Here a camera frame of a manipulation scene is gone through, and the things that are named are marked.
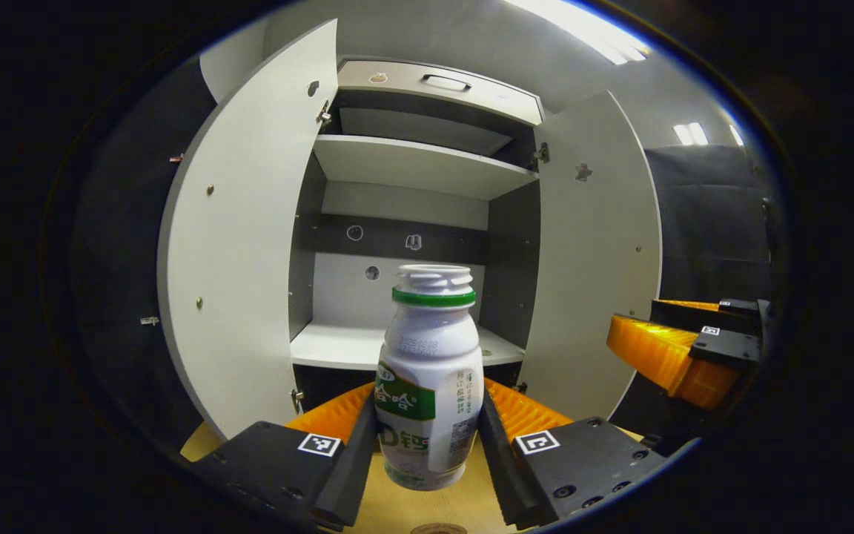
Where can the white cabinet door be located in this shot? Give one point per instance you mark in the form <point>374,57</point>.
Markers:
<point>242,259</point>
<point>590,274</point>

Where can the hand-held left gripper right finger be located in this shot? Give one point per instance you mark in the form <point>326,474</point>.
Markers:
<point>501,475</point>

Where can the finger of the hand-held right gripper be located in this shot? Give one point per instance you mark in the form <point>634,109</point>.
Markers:
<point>727,345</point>
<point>694,315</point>

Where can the white cabinet drawer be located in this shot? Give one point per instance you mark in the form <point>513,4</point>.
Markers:
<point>397,85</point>

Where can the white green label bottle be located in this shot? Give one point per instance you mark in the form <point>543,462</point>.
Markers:
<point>427,371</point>

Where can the brown round coaster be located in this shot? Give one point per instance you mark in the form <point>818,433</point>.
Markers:
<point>438,529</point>

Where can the small ceiling light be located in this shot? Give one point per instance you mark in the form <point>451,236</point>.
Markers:
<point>690,134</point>

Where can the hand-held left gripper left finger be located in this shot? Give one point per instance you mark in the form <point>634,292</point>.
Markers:
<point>349,475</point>

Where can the metal door hinge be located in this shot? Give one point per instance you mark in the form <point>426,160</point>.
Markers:
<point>323,115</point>
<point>542,153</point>
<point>297,398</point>

